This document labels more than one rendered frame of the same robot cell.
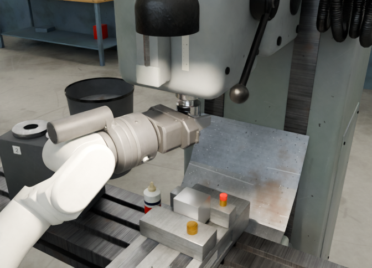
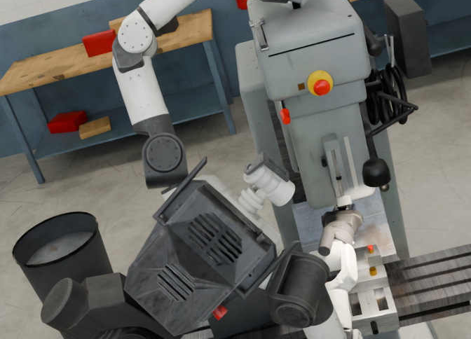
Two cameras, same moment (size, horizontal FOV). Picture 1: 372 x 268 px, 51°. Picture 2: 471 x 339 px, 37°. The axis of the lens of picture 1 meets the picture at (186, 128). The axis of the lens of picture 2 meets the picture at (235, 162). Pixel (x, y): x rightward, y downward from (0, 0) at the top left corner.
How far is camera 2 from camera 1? 1.55 m
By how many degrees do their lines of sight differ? 21
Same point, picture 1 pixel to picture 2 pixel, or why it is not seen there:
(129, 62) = (319, 197)
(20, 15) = not seen: outside the picture
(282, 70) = not seen: hidden behind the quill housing
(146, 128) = (347, 227)
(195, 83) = (364, 192)
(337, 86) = (384, 145)
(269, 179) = (366, 225)
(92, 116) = (330, 234)
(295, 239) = not seen: hidden behind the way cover
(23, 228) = (345, 298)
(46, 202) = (348, 281)
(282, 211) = (387, 241)
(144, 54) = (340, 191)
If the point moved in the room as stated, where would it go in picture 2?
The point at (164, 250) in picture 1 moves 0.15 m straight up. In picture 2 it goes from (364, 293) to (355, 255)
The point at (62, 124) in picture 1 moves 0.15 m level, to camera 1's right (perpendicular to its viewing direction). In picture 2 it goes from (327, 244) to (369, 218)
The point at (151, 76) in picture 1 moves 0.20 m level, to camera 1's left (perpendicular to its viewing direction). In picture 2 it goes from (347, 199) to (290, 234)
